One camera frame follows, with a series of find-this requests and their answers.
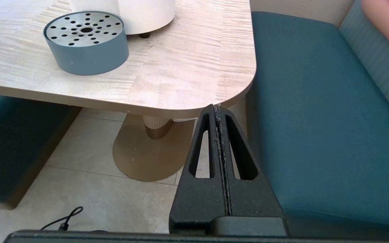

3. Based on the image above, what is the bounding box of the blue perforated drip tray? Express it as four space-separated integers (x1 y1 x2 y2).
43 11 130 76

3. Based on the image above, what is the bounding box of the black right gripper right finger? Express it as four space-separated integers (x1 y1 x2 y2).
218 105 287 218

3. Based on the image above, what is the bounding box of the large dark tea dispenser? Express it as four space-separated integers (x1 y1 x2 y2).
70 0 176 38

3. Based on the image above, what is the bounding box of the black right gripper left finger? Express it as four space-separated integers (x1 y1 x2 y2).
169 104 230 234

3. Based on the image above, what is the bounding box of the blue upholstered bench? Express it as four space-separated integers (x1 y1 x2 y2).
245 0 389 237
0 93 82 210

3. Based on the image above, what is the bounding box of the round table pedestal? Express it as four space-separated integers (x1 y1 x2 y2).
112 113 195 182

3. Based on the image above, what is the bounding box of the black cable on floor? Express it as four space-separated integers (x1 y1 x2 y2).
40 206 83 231

